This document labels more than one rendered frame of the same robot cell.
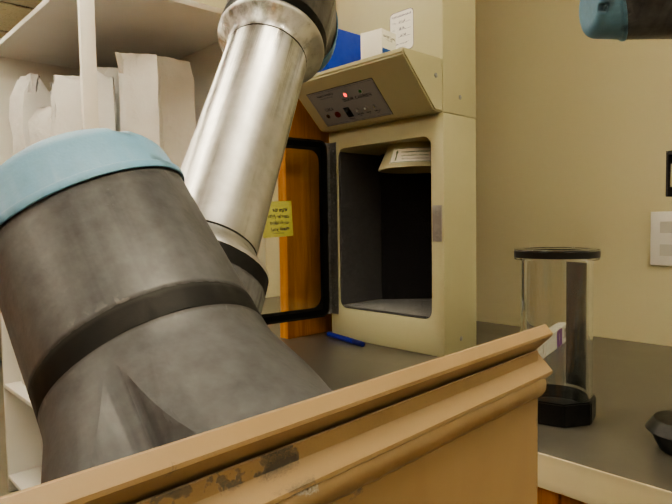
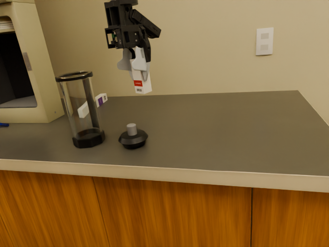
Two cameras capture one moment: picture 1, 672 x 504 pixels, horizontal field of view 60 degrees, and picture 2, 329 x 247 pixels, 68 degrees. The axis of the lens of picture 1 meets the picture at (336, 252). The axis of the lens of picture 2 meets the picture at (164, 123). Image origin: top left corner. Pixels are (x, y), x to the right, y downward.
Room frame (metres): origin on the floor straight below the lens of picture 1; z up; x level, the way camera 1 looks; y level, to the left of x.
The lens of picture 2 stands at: (-0.01, -0.15, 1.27)
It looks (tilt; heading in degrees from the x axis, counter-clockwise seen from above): 21 degrees down; 331
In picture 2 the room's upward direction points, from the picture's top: 7 degrees counter-clockwise
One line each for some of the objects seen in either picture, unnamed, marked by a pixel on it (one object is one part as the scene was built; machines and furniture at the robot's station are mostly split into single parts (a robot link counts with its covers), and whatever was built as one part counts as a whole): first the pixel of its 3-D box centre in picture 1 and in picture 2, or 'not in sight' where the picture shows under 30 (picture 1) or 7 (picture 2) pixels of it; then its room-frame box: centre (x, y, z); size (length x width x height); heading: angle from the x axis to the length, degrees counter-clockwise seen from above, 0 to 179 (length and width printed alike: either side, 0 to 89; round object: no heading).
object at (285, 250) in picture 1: (269, 230); not in sight; (1.23, 0.14, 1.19); 0.30 x 0.01 x 0.40; 127
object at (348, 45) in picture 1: (329, 57); not in sight; (1.25, 0.01, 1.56); 0.10 x 0.10 x 0.09; 43
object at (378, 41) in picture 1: (378, 49); not in sight; (1.15, -0.09, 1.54); 0.05 x 0.05 x 0.06; 51
